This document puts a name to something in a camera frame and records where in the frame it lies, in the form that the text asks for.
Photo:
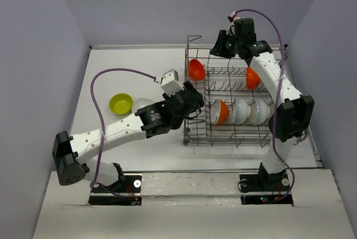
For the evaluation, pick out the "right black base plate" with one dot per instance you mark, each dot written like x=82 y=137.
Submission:
x=259 y=194

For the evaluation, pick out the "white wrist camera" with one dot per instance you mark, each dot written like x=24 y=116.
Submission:
x=170 y=83
x=232 y=16

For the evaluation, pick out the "yellow striped bowl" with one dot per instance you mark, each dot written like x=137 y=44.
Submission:
x=219 y=112

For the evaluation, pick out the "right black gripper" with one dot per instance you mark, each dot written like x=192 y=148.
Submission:
x=219 y=49

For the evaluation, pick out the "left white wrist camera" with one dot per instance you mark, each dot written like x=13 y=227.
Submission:
x=170 y=83

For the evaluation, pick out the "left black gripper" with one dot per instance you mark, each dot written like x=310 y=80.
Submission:
x=188 y=86

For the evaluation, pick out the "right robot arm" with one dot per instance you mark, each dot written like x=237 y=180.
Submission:
x=292 y=110

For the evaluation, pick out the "lime green bowl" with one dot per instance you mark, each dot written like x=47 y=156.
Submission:
x=121 y=104

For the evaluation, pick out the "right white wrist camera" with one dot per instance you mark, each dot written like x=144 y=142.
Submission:
x=232 y=16

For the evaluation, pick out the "grey wire dish rack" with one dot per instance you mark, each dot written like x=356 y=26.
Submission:
x=224 y=80

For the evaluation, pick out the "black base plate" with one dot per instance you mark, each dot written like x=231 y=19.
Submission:
x=126 y=193
x=259 y=194

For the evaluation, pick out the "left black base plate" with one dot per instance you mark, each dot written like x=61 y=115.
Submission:
x=126 y=193

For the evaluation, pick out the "white square bowl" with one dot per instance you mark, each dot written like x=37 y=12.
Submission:
x=141 y=103

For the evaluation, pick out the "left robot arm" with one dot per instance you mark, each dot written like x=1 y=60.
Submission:
x=74 y=154

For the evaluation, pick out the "small orange bowl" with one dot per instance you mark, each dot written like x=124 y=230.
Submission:
x=252 y=79

